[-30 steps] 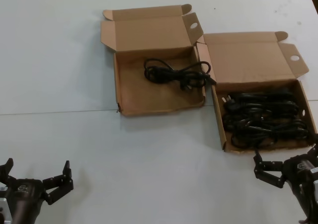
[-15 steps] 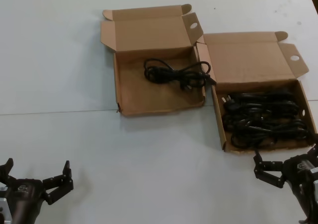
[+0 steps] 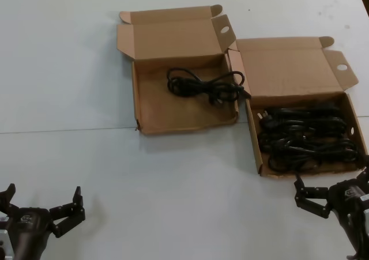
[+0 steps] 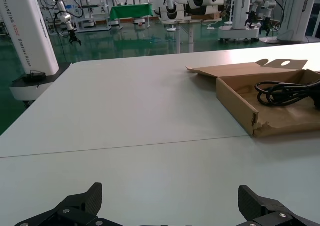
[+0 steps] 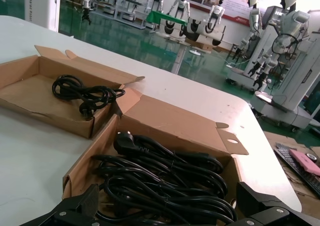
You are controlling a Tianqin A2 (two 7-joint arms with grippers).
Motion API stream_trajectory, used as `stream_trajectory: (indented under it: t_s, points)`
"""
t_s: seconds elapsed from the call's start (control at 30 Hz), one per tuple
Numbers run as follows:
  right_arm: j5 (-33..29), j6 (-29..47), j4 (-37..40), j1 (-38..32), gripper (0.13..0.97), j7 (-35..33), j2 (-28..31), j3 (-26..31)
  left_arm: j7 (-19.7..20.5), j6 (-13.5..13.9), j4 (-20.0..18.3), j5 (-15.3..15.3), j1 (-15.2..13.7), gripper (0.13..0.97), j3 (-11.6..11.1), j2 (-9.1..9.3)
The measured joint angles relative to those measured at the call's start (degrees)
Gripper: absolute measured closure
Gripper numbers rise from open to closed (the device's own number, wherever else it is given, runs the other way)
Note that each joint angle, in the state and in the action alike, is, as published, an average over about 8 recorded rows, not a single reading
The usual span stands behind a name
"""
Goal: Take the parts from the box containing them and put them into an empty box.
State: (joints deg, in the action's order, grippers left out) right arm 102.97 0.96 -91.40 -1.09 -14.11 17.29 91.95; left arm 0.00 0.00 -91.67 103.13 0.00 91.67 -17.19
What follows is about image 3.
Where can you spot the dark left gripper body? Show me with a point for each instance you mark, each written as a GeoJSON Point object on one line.
{"type": "Point", "coordinates": [31, 231]}

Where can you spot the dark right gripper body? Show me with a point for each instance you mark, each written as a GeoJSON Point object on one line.
{"type": "Point", "coordinates": [346, 202]}

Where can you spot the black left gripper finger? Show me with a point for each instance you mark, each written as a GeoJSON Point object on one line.
{"type": "Point", "coordinates": [72, 214]}
{"type": "Point", "coordinates": [8, 198]}

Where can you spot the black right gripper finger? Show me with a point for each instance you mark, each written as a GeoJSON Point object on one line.
{"type": "Point", "coordinates": [364, 177]}
{"type": "Point", "coordinates": [311, 198]}

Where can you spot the open cardboard box intact corners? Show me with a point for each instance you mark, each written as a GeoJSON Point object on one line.
{"type": "Point", "coordinates": [288, 69]}

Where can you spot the cardboard box with torn corner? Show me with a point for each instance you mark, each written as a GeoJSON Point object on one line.
{"type": "Point", "coordinates": [178, 118]}

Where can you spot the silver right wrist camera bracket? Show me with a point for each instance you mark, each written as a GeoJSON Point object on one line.
{"type": "Point", "coordinates": [366, 215]}

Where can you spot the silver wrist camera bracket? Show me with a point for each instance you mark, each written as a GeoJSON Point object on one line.
{"type": "Point", "coordinates": [4, 242]}
{"type": "Point", "coordinates": [366, 215]}

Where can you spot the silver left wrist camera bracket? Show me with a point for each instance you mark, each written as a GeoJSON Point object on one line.
{"type": "Point", "coordinates": [4, 242]}

